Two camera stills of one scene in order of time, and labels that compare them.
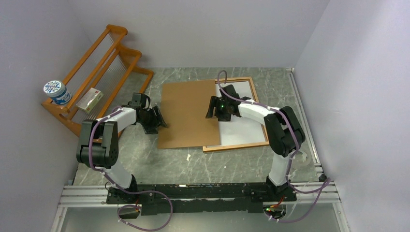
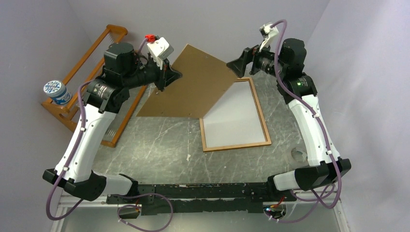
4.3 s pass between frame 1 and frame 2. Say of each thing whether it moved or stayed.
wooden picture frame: stayed
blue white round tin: stayed
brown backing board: moved
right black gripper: moved
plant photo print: stayed
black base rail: stayed
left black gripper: moved
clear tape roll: stayed
